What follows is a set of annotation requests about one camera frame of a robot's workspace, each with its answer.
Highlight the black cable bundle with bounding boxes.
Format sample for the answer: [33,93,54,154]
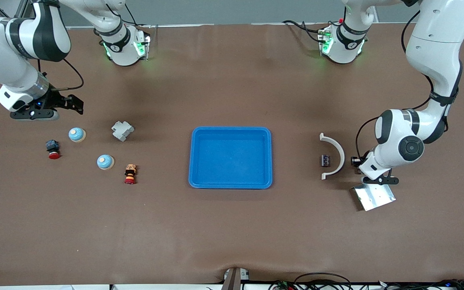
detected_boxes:
[377,279,464,290]

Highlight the yellow red emergency stop button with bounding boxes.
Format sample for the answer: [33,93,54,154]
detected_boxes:
[124,164,138,185]

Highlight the cable bundle with coloured connectors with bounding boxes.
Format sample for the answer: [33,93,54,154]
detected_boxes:
[267,280,297,290]

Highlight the grey plastic rail module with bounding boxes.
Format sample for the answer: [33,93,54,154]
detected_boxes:
[111,121,135,142]

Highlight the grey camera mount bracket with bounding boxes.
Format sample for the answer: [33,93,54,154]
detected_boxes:
[221,267,251,290]

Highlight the silver metal plate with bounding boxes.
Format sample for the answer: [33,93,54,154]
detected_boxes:
[353,182,396,211]

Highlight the black cable loop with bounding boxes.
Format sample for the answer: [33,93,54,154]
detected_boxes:
[294,273,352,290]

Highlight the blue bell with cream base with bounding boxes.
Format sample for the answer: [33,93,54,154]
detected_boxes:
[68,127,87,143]
[97,154,115,170]

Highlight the brown table mat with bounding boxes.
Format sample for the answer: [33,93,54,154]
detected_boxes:
[0,22,464,287]

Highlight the black red emergency stop button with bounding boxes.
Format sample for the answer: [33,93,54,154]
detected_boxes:
[46,139,61,160]

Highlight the blue plastic tray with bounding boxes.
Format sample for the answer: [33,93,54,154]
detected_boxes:
[188,126,273,190]

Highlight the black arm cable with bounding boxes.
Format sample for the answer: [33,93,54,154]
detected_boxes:
[37,56,85,91]
[355,8,464,162]

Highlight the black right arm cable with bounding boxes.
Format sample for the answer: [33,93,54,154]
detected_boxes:
[37,56,85,91]

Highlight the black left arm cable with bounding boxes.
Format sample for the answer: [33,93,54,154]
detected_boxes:
[355,8,464,162]

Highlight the white curved plastic bracket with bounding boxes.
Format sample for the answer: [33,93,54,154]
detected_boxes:
[319,133,346,180]

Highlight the black right base cable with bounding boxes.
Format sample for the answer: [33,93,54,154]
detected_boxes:
[123,2,152,28]

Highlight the white table edge rail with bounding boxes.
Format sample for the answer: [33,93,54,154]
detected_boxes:
[0,284,226,290]

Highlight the black base cable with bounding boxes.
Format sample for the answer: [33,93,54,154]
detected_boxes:
[123,2,152,28]
[282,19,324,43]

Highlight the black left base cable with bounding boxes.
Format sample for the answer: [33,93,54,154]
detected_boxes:
[282,19,324,43]

